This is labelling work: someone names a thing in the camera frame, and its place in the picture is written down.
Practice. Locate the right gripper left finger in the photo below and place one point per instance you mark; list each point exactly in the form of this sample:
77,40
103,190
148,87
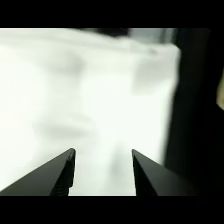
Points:
46,180

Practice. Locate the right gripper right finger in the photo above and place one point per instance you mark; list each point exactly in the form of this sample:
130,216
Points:
155,180

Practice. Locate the white garment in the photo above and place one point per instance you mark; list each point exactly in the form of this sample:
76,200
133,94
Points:
86,110

